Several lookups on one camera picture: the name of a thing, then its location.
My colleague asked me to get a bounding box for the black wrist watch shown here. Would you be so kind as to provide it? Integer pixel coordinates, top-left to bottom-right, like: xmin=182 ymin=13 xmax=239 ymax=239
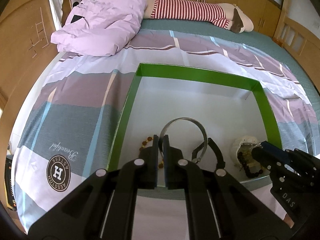
xmin=191 ymin=137 xmax=226 ymax=169

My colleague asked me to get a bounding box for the silver bangle ring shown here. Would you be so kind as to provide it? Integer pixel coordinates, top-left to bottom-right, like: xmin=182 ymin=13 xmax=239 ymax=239
xmin=158 ymin=117 xmax=208 ymax=164

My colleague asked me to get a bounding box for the brown amber bead bracelet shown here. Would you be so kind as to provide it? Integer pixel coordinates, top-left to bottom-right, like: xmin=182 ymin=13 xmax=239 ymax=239
xmin=139 ymin=135 xmax=166 ymax=169

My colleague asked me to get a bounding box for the white wrist watch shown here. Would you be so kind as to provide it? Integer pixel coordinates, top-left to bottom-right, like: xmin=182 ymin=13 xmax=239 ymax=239
xmin=229 ymin=135 xmax=259 ymax=167

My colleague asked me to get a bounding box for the person's right hand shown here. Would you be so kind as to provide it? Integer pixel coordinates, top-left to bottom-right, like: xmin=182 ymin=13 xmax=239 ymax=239
xmin=283 ymin=216 xmax=294 ymax=228

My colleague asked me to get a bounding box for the green cardboard box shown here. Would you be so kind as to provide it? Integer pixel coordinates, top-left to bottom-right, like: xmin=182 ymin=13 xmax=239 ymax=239
xmin=107 ymin=63 xmax=281 ymax=190

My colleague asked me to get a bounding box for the patchwork bed sheet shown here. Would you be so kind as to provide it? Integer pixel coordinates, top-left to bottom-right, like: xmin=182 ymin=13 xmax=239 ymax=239
xmin=11 ymin=20 xmax=319 ymax=231

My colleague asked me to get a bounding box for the wooden bed footboard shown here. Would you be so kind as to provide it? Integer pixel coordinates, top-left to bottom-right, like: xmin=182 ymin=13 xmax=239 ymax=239
xmin=273 ymin=0 xmax=319 ymax=87

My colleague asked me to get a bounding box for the striped plush dog toy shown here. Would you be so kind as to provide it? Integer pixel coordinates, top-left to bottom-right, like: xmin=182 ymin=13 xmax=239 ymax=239
xmin=144 ymin=0 xmax=254 ymax=34

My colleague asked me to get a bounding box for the wooden bed headboard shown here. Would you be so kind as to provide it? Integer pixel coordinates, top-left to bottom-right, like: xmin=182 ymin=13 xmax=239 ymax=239
xmin=1 ymin=0 xmax=57 ymax=205

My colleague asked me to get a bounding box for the pink crumpled quilt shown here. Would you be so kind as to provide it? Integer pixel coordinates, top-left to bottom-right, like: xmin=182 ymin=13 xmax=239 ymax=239
xmin=50 ymin=0 xmax=147 ymax=56

